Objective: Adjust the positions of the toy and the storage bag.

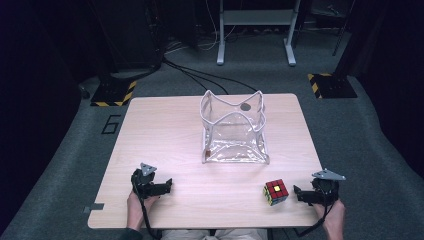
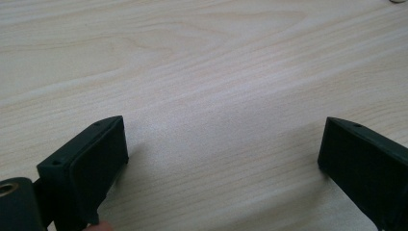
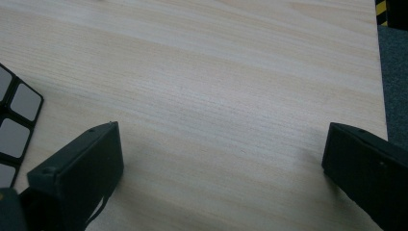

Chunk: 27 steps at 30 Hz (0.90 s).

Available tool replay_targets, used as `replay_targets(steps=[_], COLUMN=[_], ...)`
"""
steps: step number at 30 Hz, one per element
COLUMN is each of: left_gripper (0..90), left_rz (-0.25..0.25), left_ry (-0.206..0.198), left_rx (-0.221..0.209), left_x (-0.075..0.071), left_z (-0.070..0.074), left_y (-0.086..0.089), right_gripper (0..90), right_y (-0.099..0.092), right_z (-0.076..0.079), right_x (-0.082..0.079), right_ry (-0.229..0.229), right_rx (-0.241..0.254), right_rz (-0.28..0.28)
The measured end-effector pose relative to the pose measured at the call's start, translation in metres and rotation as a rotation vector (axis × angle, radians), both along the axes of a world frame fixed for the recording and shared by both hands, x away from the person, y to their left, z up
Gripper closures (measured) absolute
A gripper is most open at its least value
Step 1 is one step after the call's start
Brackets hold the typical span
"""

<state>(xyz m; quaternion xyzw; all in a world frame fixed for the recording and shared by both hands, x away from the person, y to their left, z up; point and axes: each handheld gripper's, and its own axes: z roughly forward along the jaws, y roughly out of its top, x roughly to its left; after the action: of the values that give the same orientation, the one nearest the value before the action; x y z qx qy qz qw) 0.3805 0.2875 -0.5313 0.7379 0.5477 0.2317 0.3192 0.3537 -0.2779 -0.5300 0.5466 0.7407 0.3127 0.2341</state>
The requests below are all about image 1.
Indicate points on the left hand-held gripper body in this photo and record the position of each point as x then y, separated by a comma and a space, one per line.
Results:
143, 186

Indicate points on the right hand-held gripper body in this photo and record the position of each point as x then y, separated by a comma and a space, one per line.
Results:
325, 191

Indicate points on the multicoloured puzzle cube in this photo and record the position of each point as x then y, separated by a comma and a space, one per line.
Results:
276, 192

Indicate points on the clear plastic bag white trim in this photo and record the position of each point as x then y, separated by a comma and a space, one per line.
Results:
233, 146

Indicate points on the person's left hand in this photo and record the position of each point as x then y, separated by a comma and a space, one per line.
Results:
136, 211

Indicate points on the person's right hand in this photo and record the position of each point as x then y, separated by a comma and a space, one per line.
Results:
333, 218

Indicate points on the grey tape strip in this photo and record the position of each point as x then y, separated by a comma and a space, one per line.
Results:
94, 207

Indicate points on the black stand base striped edge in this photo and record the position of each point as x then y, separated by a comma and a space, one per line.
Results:
333, 86
111, 93

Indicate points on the grey round table grommet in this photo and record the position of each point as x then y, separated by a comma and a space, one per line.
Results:
245, 107

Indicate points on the black stand pole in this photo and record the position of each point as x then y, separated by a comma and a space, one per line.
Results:
350, 40

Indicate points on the black equipment rack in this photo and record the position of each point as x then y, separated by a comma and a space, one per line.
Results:
130, 33

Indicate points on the white metal desk frame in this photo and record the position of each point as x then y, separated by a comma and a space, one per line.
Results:
256, 17

